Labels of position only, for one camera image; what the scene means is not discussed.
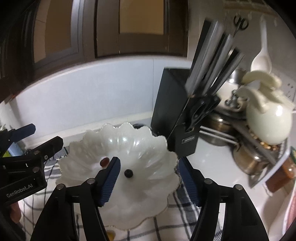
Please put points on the dark brown window frame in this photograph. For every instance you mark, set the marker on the dark brown window frame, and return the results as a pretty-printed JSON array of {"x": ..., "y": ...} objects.
[{"x": 87, "y": 30}]

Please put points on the red grape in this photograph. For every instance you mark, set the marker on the red grape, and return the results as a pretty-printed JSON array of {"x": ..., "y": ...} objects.
[{"x": 105, "y": 161}]

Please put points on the black knife block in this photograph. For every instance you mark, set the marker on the black knife block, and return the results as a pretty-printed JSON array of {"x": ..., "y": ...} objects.
[{"x": 168, "y": 99}]

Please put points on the small hanging scissors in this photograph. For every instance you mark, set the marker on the small hanging scissors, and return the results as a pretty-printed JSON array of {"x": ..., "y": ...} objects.
[{"x": 241, "y": 23}]

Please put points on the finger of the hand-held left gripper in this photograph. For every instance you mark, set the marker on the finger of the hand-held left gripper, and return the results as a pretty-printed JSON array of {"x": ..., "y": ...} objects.
[
  {"x": 52, "y": 144},
  {"x": 23, "y": 133}
]

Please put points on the steel pot lid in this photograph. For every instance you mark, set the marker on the steel pot lid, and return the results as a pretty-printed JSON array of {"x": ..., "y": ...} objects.
[{"x": 229, "y": 92}]

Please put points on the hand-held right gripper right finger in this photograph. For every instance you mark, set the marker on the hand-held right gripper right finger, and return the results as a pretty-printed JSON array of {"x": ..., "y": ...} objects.
[{"x": 189, "y": 185}]

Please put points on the white wall socket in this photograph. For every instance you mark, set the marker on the white wall socket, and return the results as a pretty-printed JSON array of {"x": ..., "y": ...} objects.
[{"x": 290, "y": 89}]

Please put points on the white ceramic kettle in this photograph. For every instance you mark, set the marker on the white ceramic kettle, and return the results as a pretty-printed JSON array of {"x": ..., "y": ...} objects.
[{"x": 268, "y": 120}]

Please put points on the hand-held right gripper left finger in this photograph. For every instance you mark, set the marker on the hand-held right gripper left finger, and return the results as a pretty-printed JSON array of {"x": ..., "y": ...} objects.
[{"x": 111, "y": 183}]

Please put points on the person's left hand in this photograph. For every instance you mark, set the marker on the person's left hand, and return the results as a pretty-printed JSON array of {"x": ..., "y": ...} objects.
[{"x": 15, "y": 213}]

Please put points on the glass jar green lid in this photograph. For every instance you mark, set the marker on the glass jar green lid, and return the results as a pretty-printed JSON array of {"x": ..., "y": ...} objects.
[{"x": 289, "y": 171}]

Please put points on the white scalloped plate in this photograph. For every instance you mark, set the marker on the white scalloped plate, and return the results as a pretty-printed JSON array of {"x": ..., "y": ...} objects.
[{"x": 138, "y": 150}]

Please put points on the stainless steel pots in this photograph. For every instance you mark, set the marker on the stainless steel pots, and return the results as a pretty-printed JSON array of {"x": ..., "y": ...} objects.
[{"x": 266, "y": 151}]

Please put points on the pink plastic bowl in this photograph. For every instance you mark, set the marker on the pink plastic bowl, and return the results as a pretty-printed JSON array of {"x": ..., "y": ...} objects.
[{"x": 291, "y": 215}]

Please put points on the mandarin orange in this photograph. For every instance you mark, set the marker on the mandarin orange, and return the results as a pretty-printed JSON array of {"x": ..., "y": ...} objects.
[{"x": 111, "y": 236}]

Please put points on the white plastic ladle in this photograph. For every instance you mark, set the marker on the white plastic ladle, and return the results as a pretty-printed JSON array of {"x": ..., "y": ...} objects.
[{"x": 261, "y": 60}]

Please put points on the steel pot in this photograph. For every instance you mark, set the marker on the steel pot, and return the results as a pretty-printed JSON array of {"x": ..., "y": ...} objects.
[
  {"x": 217, "y": 129},
  {"x": 249, "y": 160}
]

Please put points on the checkered kitchen cloth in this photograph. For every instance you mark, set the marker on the checkered kitchen cloth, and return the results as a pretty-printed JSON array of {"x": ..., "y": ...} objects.
[{"x": 178, "y": 215}]

